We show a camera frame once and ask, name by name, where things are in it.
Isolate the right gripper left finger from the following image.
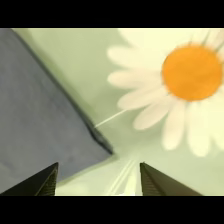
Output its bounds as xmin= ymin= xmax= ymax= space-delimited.
xmin=0 ymin=162 xmax=60 ymax=197

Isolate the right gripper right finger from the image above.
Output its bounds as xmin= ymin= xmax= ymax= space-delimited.
xmin=139 ymin=161 xmax=203 ymax=197

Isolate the blue shirt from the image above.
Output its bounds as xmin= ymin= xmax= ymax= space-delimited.
xmin=0 ymin=28 xmax=115 ymax=194

